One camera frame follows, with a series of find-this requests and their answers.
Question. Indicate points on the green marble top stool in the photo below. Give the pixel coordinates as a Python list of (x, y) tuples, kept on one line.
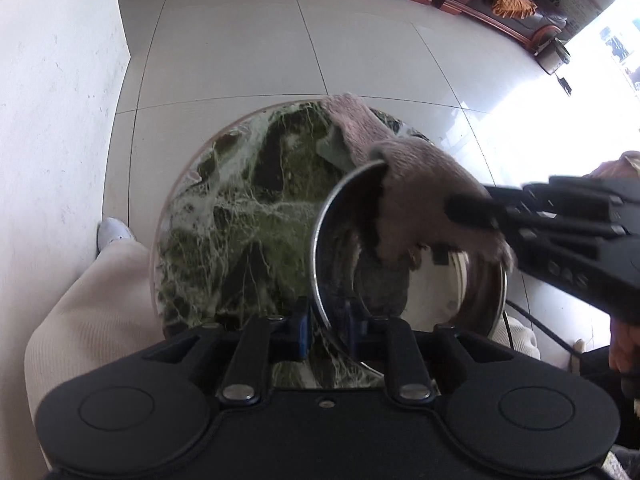
[(225, 240)]

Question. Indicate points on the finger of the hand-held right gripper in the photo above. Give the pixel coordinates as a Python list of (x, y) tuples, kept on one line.
[(475, 212), (580, 200)]

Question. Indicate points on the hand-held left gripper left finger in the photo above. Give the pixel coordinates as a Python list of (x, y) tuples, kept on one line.
[(301, 332)]

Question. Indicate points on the person's left leg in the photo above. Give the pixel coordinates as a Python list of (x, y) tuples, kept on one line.
[(85, 310)]

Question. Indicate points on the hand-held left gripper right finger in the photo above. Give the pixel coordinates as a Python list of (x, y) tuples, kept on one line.
[(352, 330)]

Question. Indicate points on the pink and green cleaning cloth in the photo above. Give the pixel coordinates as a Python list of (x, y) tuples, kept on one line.
[(425, 185)]

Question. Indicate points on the person's left white shoe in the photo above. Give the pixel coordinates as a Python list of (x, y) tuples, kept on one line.
[(115, 232)]

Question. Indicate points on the small grey bin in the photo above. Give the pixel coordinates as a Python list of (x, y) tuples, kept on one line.
[(554, 57)]

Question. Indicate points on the stainless steel bowl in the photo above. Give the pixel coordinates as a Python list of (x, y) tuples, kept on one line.
[(435, 300)]

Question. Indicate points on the person's right hand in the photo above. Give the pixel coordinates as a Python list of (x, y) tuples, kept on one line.
[(627, 345)]

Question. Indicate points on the wall poster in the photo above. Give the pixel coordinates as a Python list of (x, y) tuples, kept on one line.
[(587, 5)]

